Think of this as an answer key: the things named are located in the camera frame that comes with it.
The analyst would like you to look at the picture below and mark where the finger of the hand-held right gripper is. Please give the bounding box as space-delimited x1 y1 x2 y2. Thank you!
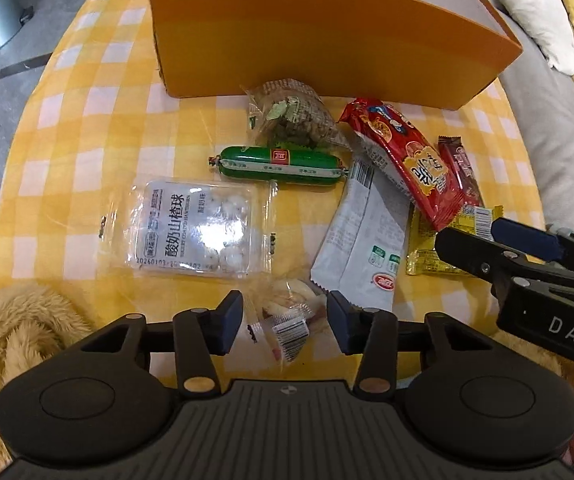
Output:
434 227 574 284
491 217 574 264

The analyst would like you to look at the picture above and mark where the clear packet of white balls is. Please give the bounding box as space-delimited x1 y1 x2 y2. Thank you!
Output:
98 179 278 277

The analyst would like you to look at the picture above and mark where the orange cardboard box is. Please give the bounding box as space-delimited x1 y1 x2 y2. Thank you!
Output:
147 0 524 112

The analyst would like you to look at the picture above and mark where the small clear snack packet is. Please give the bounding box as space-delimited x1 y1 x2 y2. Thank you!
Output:
244 277 330 364

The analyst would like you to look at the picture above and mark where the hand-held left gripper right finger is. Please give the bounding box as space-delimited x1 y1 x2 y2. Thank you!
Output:
327 290 498 397

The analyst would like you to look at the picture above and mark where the yellow checkered storage box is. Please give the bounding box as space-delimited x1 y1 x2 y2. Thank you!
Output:
0 0 548 333

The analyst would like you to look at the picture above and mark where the grey sofa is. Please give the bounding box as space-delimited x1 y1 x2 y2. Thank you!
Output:
454 0 574 241

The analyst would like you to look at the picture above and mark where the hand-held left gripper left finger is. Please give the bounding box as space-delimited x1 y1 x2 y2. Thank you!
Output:
74 290 244 397

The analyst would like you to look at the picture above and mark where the red biscuit packet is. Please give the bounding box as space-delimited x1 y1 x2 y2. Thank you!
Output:
337 97 468 234

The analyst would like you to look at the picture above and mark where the grey white snack packet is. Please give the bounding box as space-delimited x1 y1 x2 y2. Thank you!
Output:
310 157 416 312

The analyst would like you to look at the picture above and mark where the fluffy yellow blanket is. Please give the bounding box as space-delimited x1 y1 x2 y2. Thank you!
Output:
0 280 574 480

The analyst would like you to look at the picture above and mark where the green sausage stick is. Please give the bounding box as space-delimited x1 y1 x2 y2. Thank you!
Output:
207 145 350 189

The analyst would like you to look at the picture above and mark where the white cushion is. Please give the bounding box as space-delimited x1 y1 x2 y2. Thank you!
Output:
472 0 574 77

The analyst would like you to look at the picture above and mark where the brown snack bar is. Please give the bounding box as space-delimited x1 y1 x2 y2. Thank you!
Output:
437 135 486 211

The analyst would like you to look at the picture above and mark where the yellow snack packet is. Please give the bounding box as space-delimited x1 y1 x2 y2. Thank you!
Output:
405 205 506 277

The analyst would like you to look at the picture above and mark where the clear packet of nuts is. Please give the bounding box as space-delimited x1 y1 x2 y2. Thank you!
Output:
241 78 352 154

